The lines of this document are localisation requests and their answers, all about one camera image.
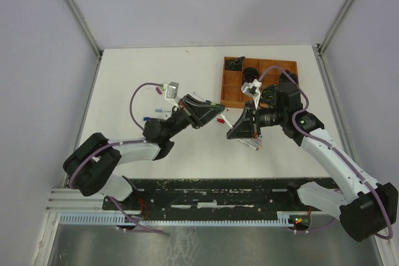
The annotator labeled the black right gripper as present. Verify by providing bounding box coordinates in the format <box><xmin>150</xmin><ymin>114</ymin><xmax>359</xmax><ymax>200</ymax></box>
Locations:
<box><xmin>228</xmin><ymin>101</ymin><xmax>287</xmax><ymax>140</ymax></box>

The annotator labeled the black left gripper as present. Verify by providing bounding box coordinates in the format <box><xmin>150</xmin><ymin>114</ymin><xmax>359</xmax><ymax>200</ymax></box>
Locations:
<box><xmin>165</xmin><ymin>93</ymin><xmax>224</xmax><ymax>140</ymax></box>

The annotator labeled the magenta capped marker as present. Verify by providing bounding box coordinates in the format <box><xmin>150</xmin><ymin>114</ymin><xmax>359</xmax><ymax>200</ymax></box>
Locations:
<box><xmin>237</xmin><ymin>139</ymin><xmax>259</xmax><ymax>151</ymax></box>

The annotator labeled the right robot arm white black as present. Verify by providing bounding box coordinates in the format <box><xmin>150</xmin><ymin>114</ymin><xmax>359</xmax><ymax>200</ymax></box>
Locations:
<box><xmin>226</xmin><ymin>71</ymin><xmax>398</xmax><ymax>242</ymax></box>

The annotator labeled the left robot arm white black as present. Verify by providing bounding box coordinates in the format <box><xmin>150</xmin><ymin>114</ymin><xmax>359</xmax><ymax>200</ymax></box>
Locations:
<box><xmin>63</xmin><ymin>95</ymin><xmax>225</xmax><ymax>210</ymax></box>

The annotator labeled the orange wooden compartment tray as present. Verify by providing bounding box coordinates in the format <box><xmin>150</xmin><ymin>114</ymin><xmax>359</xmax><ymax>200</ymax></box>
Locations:
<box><xmin>220</xmin><ymin>57</ymin><xmax>298</xmax><ymax>108</ymax></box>

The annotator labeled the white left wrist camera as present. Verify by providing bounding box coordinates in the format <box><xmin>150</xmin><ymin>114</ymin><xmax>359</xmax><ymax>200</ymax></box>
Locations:
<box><xmin>163</xmin><ymin>82</ymin><xmax>180</xmax><ymax>106</ymax></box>

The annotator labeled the black cable coil middle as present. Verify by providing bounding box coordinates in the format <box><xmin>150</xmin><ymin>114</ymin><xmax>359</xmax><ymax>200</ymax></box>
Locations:
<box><xmin>241</xmin><ymin>67</ymin><xmax>259</xmax><ymax>85</ymax></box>

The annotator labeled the black cable bundle top-left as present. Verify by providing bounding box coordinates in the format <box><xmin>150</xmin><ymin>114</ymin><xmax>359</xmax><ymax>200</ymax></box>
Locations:
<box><xmin>226</xmin><ymin>56</ymin><xmax>246</xmax><ymax>72</ymax></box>

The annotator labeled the black cable bundle right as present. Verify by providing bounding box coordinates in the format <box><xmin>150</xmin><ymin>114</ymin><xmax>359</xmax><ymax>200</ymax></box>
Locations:
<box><xmin>280</xmin><ymin>71</ymin><xmax>299</xmax><ymax>85</ymax></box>

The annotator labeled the white slotted cable duct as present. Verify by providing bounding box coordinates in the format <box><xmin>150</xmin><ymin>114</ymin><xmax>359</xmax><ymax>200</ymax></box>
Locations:
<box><xmin>59</xmin><ymin>212</ymin><xmax>293</xmax><ymax>227</ymax></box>

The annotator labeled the aluminium frame post right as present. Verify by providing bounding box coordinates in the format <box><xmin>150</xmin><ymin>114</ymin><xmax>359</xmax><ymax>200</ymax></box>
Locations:
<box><xmin>316</xmin><ymin>0</ymin><xmax>375</xmax><ymax>54</ymax></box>

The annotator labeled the aluminium frame post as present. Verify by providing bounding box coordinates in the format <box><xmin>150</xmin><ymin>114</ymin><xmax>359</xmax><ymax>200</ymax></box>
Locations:
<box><xmin>316</xmin><ymin>0</ymin><xmax>375</xmax><ymax>54</ymax></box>
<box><xmin>46</xmin><ymin>0</ymin><xmax>103</xmax><ymax>58</ymax></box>

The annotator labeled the aluminium frame post left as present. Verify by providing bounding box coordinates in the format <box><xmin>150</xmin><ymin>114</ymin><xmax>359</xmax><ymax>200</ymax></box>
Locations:
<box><xmin>46</xmin><ymin>0</ymin><xmax>103</xmax><ymax>58</ymax></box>

